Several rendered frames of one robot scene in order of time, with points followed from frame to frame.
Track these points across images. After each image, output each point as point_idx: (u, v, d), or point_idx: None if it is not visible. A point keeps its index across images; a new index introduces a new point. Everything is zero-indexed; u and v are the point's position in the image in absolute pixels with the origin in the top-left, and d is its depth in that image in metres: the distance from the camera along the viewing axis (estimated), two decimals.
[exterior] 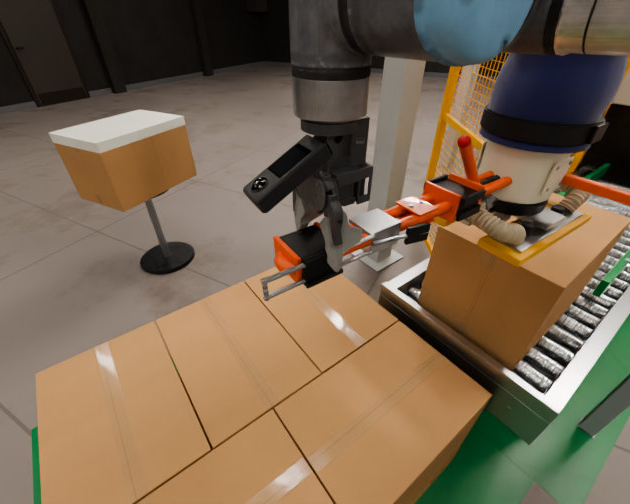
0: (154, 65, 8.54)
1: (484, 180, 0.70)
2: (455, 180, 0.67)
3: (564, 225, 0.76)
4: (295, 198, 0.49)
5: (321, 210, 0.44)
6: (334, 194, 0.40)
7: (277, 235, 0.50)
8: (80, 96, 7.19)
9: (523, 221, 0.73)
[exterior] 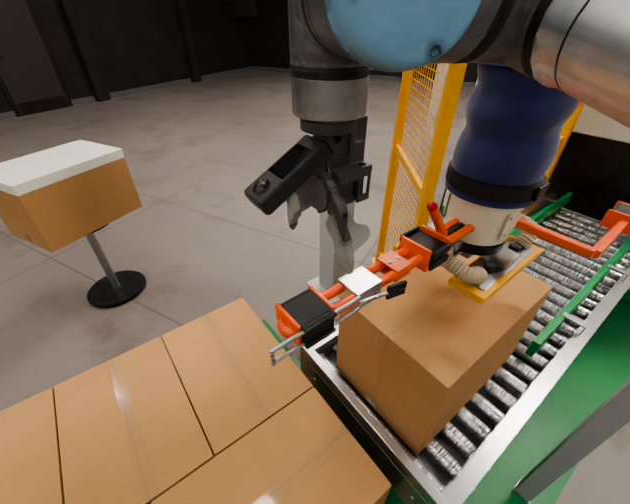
0: (140, 72, 8.46)
1: (451, 229, 0.81)
2: (426, 232, 0.78)
3: (520, 261, 0.88)
4: None
5: (322, 210, 0.44)
6: (335, 188, 0.40)
7: (278, 302, 0.58)
8: (62, 105, 7.11)
9: (485, 261, 0.84)
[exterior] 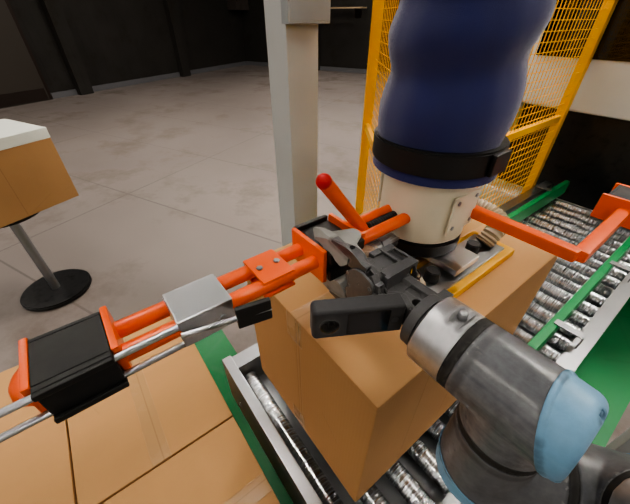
0: (125, 65, 8.19)
1: (375, 219, 0.56)
2: (334, 223, 0.53)
3: (479, 265, 0.64)
4: (343, 252, 0.43)
5: (349, 286, 0.46)
6: None
7: (25, 337, 0.34)
8: (41, 98, 6.84)
9: (428, 266, 0.60)
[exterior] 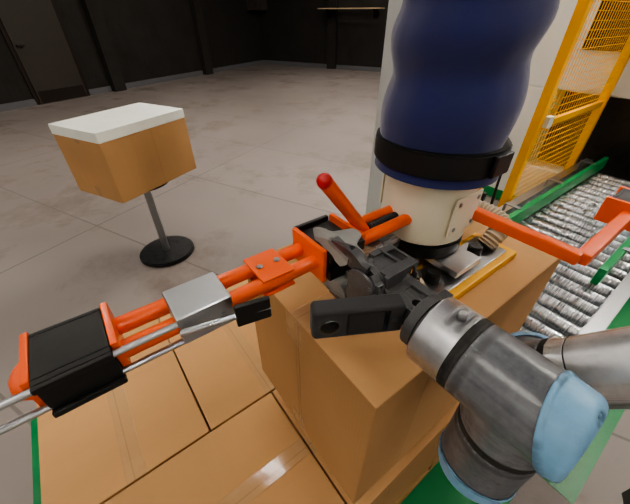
0: (154, 63, 8.55)
1: (376, 220, 0.56)
2: (335, 223, 0.53)
3: (481, 268, 0.64)
4: (343, 252, 0.43)
5: (349, 286, 0.46)
6: None
7: (26, 332, 0.34)
8: (80, 94, 7.20)
9: (429, 267, 0.60)
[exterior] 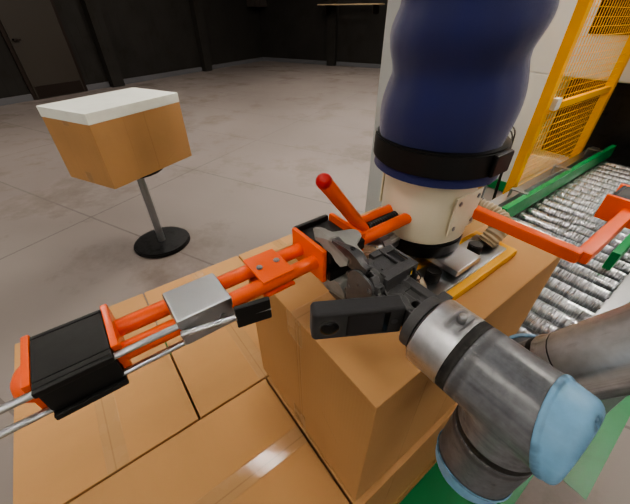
0: (153, 59, 8.48)
1: (376, 219, 0.56)
2: (335, 223, 0.53)
3: (481, 266, 0.64)
4: (343, 253, 0.43)
5: (349, 286, 0.46)
6: None
7: (27, 335, 0.34)
8: (78, 90, 7.13)
9: (429, 266, 0.60)
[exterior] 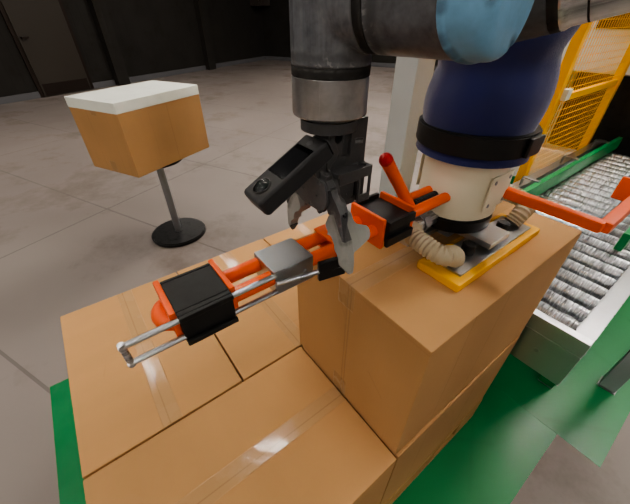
0: (157, 57, 8.54)
1: (420, 197, 0.64)
2: (386, 199, 0.61)
3: (510, 241, 0.71)
4: None
5: (322, 210, 0.44)
6: (335, 188, 0.40)
7: (157, 280, 0.42)
8: (84, 87, 7.19)
9: (465, 240, 0.67)
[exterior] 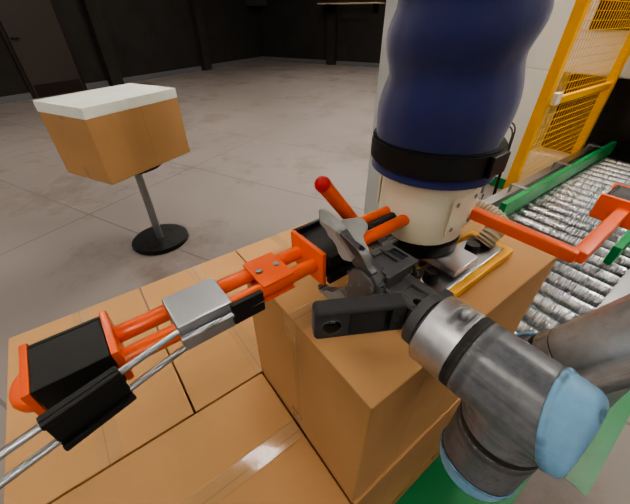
0: (152, 58, 8.47)
1: (374, 221, 0.57)
2: None
3: (479, 266, 0.64)
4: (351, 250, 0.41)
5: (350, 286, 0.46)
6: None
7: (25, 343, 0.34)
8: (77, 88, 7.12)
9: (427, 267, 0.60)
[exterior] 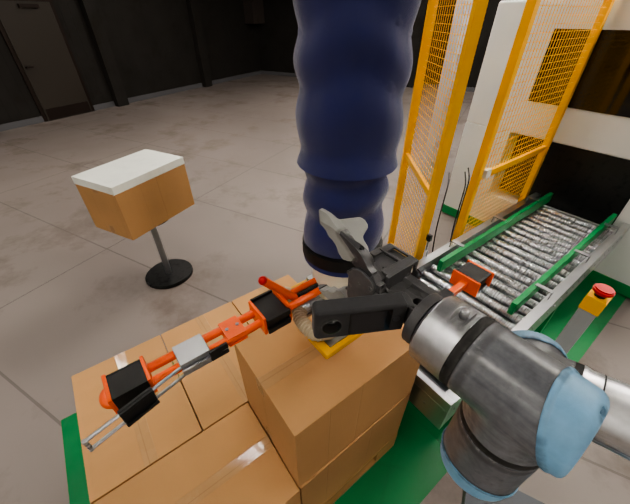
0: (155, 78, 8.91)
1: (303, 290, 0.90)
2: (276, 295, 0.87)
3: None
4: (351, 250, 0.41)
5: (350, 286, 0.46)
6: None
7: (104, 374, 0.67)
8: (85, 110, 7.56)
9: None
